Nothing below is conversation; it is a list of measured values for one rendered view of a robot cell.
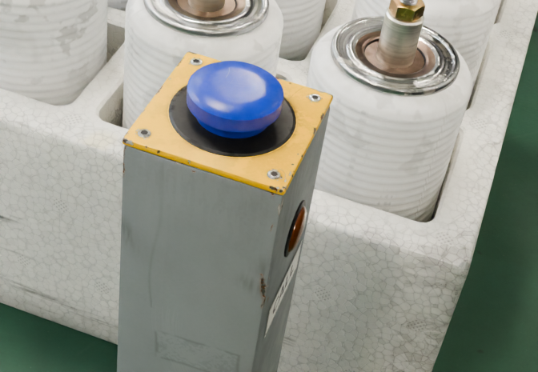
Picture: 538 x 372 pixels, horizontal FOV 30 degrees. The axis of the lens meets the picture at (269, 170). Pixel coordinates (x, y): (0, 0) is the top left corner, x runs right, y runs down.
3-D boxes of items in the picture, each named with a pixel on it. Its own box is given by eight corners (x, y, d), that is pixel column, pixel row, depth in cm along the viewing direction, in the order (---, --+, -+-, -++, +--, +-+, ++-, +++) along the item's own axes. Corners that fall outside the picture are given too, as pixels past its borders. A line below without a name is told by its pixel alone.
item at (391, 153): (258, 228, 72) (291, 16, 60) (381, 213, 75) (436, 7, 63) (299, 331, 66) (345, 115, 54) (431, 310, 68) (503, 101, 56)
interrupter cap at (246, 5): (195, -40, 64) (196, -50, 64) (292, 6, 62) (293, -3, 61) (116, 6, 60) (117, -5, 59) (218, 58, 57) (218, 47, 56)
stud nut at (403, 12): (385, 4, 57) (387, -9, 56) (412, 2, 57) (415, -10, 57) (398, 23, 56) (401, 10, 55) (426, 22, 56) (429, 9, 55)
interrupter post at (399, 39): (367, 50, 59) (378, 2, 57) (404, 47, 60) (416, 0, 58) (382, 74, 57) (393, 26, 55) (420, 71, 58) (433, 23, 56)
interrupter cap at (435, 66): (312, 28, 60) (314, 18, 60) (427, 21, 62) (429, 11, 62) (355, 106, 55) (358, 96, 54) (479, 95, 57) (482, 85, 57)
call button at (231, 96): (290, 111, 44) (296, 74, 42) (259, 166, 41) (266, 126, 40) (205, 85, 44) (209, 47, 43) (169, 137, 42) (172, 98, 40)
